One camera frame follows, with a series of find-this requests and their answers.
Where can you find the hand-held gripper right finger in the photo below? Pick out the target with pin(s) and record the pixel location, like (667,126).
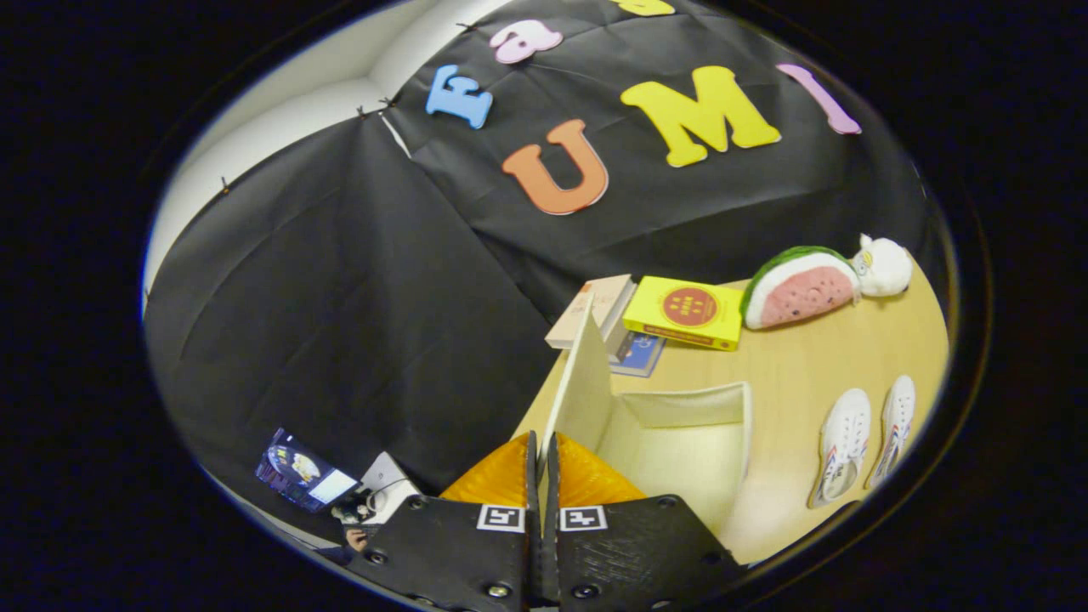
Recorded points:
(633,548)

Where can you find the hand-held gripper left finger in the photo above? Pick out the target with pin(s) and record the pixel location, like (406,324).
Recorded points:
(459,544)

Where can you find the beige fabric storage box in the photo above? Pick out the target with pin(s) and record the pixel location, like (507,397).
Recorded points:
(671,459)

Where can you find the white canvas shoe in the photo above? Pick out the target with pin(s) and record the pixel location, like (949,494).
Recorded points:
(843,442)
(894,425)

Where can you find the dark printed box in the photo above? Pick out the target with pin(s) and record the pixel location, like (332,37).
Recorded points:
(297,472)

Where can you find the white flat device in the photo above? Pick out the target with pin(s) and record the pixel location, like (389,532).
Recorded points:
(389,489)

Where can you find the blue book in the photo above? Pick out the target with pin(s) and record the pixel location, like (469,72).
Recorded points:
(642,355)

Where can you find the grey book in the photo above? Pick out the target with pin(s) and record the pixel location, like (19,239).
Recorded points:
(624,331)

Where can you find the beige paperback book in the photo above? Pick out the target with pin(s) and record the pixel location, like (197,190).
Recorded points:
(586,314)

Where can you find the yellow book with red circle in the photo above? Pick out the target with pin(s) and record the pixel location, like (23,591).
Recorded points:
(688,308)

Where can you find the watermelon slice plush toy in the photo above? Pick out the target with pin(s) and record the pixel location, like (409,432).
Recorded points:
(799,293)

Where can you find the white plush toy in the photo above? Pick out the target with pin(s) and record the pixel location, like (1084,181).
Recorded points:
(884,265)

